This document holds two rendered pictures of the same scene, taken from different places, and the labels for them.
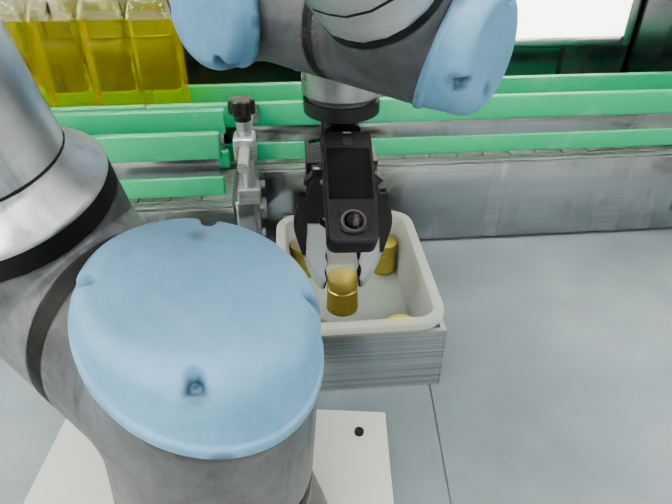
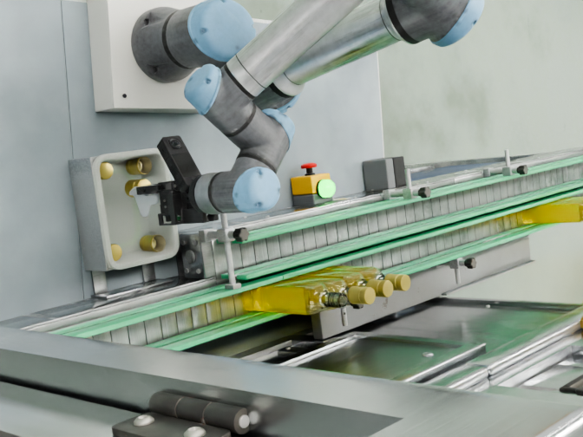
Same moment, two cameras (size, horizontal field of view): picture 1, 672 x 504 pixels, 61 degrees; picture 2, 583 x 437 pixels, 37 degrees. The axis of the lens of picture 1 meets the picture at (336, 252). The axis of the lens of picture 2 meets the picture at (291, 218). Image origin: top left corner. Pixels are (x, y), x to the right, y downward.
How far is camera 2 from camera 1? 1.55 m
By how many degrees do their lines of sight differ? 64
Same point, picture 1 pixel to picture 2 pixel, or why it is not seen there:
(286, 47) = not seen: hidden behind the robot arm
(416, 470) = (80, 105)
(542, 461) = (24, 109)
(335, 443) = (132, 89)
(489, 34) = (205, 71)
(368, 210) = (171, 148)
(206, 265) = (232, 35)
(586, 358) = not seen: outside the picture
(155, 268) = (241, 32)
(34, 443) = not seen: hidden behind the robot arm
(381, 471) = (115, 76)
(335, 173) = (191, 163)
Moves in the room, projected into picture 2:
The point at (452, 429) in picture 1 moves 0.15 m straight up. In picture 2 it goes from (63, 128) to (106, 120)
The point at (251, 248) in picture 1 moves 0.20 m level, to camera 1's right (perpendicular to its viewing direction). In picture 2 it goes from (223, 44) to (132, 36)
